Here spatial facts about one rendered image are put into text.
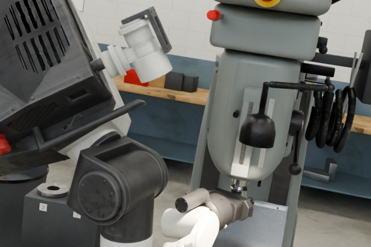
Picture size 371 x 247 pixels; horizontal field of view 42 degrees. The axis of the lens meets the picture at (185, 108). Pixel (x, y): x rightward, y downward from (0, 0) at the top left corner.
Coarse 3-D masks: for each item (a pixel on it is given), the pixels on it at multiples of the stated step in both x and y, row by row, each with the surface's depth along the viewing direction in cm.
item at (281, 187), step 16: (208, 96) 174; (304, 96) 156; (208, 112) 164; (304, 112) 157; (304, 128) 158; (304, 144) 163; (208, 160) 166; (288, 160) 160; (304, 160) 165; (192, 176) 173; (208, 176) 167; (224, 176) 166; (272, 176) 163; (288, 176) 161; (256, 192) 165; (272, 192) 163; (288, 192) 163; (288, 208) 164; (288, 224) 166; (288, 240) 168
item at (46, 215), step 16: (32, 192) 138; (48, 192) 137; (64, 192) 138; (32, 208) 136; (48, 208) 135; (64, 208) 134; (32, 224) 137; (48, 224) 136; (64, 224) 135; (80, 224) 134; (96, 224) 134; (32, 240) 138; (48, 240) 137; (64, 240) 136; (80, 240) 135; (96, 240) 135
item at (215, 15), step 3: (210, 12) 95; (213, 12) 95; (216, 12) 96; (219, 12) 99; (207, 15) 96; (210, 15) 95; (213, 15) 95; (216, 15) 96; (219, 15) 99; (222, 15) 108; (210, 18) 96; (213, 18) 95; (216, 18) 97; (219, 18) 100; (222, 18) 108
